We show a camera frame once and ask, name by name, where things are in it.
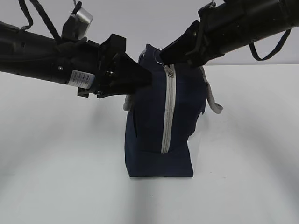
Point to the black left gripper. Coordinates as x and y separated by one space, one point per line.
78 64

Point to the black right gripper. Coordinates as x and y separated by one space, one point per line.
206 39

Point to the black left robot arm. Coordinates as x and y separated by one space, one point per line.
101 69

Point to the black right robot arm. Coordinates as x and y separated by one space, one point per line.
255 20

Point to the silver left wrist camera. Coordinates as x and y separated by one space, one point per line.
77 24

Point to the navy and white lunch bag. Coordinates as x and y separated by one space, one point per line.
161 118

